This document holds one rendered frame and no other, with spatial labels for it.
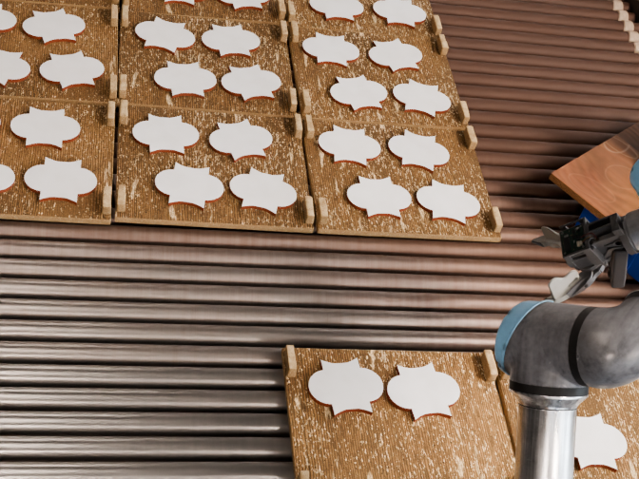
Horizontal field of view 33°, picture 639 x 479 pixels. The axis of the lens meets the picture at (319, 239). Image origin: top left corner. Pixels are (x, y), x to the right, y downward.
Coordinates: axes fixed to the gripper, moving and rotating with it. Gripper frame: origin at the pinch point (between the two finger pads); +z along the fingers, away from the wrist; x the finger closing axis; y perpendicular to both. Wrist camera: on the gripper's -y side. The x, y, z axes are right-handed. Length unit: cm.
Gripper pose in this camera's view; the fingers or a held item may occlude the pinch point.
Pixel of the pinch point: (536, 276)
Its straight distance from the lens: 207.6
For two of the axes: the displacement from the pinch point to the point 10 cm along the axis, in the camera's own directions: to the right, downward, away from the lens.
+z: -7.9, 3.4, 5.0
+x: -0.2, 8.1, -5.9
